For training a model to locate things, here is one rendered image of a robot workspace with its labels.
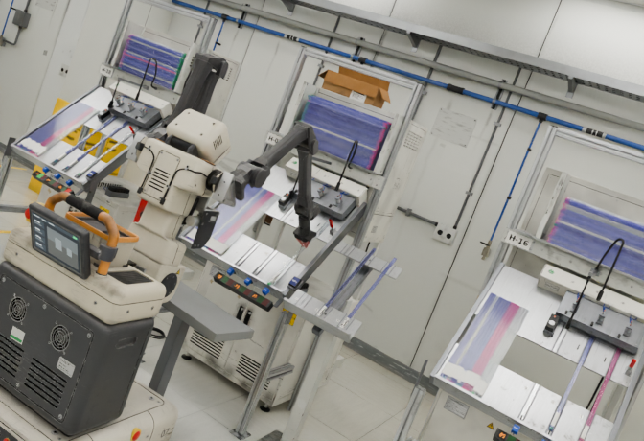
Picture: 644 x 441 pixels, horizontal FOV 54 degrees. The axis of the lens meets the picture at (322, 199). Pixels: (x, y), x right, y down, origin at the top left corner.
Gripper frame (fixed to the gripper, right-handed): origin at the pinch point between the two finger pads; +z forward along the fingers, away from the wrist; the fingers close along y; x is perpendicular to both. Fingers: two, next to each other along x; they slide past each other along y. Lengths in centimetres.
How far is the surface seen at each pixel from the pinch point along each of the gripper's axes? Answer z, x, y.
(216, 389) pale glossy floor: 76, 54, 22
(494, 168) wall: 52, -184, -32
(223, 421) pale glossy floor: 62, 71, -1
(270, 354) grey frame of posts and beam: 27, 46, -13
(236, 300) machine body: 43, 20, 33
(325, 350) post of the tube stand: 23, 32, -34
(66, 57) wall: 87, -160, 427
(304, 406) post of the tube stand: 45, 50, -35
